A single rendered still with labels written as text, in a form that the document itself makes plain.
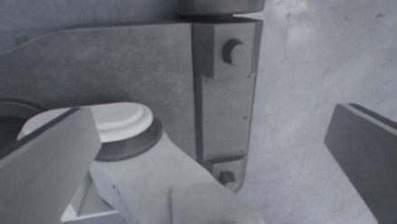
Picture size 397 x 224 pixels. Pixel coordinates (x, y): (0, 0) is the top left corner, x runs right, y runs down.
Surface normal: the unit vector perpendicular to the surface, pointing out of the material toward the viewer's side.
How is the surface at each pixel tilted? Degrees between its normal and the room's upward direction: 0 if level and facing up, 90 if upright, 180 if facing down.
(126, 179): 90
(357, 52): 0
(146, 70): 0
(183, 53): 0
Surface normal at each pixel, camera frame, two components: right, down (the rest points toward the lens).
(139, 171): -0.03, -0.88
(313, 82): 0.18, 0.47
